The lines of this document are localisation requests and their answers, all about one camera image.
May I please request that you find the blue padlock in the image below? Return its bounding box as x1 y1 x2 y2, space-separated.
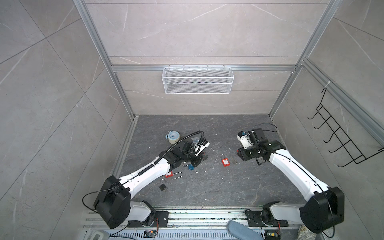
182 162 195 171

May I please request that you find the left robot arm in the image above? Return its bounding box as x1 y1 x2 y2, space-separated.
88 131 210 229

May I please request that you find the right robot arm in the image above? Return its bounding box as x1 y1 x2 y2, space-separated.
237 128 345 234

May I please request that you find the red padlock long shackle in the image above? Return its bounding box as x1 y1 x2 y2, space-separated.
165 171 183 179

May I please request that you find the small black padlock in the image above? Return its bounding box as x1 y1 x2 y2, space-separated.
159 179 168 192

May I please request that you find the blue slipper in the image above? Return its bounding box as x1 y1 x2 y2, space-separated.
227 221 263 240

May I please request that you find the patterned shoe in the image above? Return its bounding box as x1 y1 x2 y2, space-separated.
297 225 316 240

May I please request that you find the aluminium rail front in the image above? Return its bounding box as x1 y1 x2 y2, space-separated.
81 206 301 231

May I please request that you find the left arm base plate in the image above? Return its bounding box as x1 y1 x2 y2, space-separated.
128 211 169 228

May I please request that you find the white wire basket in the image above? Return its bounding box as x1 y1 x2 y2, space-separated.
162 67 235 95

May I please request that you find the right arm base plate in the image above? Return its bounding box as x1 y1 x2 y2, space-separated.
245 209 289 228

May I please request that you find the black wire hook rack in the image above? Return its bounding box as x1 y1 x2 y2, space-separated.
307 88 384 168

